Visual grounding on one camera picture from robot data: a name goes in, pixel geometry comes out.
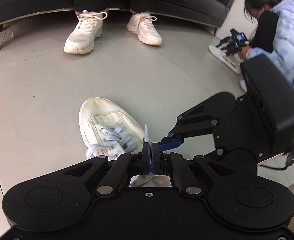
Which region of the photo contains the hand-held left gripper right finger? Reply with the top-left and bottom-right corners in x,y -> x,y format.
151,143 -> 238,196

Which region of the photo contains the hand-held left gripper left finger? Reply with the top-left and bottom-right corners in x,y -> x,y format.
62,142 -> 151,196

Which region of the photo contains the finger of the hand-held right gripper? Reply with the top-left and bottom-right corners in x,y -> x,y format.
158,104 -> 220,153
199,148 -> 225,160

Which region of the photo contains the light blue shoelace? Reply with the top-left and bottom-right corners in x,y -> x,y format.
85,124 -> 153,160

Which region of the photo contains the white canvas shoe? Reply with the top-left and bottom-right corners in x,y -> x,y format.
79,97 -> 152,160

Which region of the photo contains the white shoe with dark print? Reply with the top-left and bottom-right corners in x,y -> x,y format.
208,44 -> 242,75

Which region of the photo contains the black sofa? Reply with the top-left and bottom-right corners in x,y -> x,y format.
0,0 -> 236,57

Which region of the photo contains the black cable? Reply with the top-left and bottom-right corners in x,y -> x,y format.
258,152 -> 294,171

